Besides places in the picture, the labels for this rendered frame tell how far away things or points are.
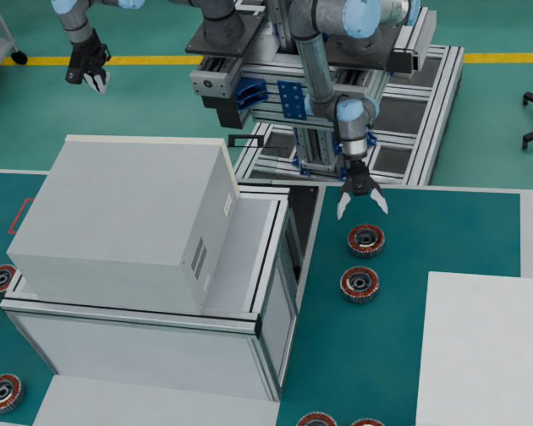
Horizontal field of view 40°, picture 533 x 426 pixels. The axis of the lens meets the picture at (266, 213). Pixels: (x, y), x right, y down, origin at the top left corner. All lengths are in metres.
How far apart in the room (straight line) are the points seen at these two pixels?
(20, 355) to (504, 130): 2.42
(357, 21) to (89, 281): 0.92
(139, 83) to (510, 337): 3.18
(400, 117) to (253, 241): 1.72
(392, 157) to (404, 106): 0.33
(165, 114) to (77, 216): 2.34
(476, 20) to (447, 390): 3.12
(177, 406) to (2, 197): 1.14
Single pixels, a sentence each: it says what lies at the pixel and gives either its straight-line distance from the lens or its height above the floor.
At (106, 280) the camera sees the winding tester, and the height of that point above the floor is 1.24.
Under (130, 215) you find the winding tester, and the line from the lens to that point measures 1.72.
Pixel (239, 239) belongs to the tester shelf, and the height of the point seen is 1.11.
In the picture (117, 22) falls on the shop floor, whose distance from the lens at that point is 4.93.
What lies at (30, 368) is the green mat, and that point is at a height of 0.75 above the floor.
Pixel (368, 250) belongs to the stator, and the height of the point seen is 0.78.
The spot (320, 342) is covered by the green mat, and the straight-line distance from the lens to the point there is 2.08.
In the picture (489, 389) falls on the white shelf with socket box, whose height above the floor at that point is 1.20.
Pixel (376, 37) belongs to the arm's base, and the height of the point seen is 1.08.
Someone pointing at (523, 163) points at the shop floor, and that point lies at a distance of 3.53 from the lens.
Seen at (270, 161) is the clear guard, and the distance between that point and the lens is 2.09.
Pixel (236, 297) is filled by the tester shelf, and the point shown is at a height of 1.11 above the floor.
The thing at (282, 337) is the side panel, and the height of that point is 0.82.
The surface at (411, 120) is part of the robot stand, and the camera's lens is 3.42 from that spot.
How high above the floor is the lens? 2.53
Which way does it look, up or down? 48 degrees down
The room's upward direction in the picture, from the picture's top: 15 degrees counter-clockwise
